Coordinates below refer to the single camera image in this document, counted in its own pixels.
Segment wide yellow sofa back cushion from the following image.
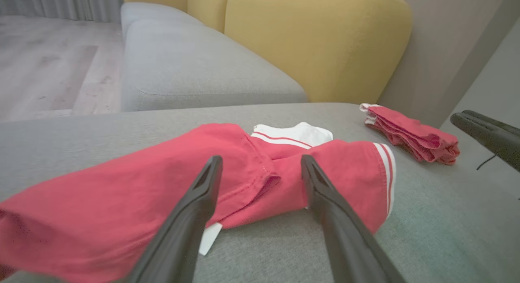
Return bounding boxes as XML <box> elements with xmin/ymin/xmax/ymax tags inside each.
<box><xmin>224</xmin><ymin>0</ymin><xmax>414</xmax><ymax>104</ymax></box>

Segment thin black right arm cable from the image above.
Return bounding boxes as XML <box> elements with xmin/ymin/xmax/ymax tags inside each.
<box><xmin>476</xmin><ymin>154</ymin><xmax>497</xmax><ymax>171</ymax></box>

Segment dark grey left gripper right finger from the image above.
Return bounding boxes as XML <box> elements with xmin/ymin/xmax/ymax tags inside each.
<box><xmin>300</xmin><ymin>154</ymin><xmax>407</xmax><ymax>283</ymax></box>

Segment large grey fabric sofa ottoman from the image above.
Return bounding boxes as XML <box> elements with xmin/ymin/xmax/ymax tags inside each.
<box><xmin>0</xmin><ymin>102</ymin><xmax>520</xmax><ymax>283</ymax></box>

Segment long grey sofa seat cushion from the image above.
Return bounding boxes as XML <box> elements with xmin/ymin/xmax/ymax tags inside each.
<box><xmin>120</xmin><ymin>18</ymin><xmax>308</xmax><ymax>113</ymax></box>

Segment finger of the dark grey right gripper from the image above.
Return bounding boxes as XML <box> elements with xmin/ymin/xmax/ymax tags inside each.
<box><xmin>450</xmin><ymin>113</ymin><xmax>520</xmax><ymax>172</ymax></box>
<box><xmin>462</xmin><ymin>109</ymin><xmax>520</xmax><ymax>138</ymax></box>

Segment red white-striped basketball shorts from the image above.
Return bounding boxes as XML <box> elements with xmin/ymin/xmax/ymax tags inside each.
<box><xmin>359</xmin><ymin>103</ymin><xmax>461</xmax><ymax>166</ymax></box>

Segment short grey sofa seat cushion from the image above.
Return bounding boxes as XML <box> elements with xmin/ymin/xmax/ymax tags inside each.
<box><xmin>120</xmin><ymin>1</ymin><xmax>204</xmax><ymax>36</ymax></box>

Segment grey pleated curtain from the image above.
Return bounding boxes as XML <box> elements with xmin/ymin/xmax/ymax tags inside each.
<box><xmin>0</xmin><ymin>0</ymin><xmax>124</xmax><ymax>24</ymax></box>

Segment red white basketball jersey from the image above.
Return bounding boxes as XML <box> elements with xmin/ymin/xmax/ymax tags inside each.
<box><xmin>0</xmin><ymin>122</ymin><xmax>397</xmax><ymax>283</ymax></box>

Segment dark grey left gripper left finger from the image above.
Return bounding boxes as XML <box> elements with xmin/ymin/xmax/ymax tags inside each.
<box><xmin>125</xmin><ymin>155</ymin><xmax>223</xmax><ymax>283</ymax></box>

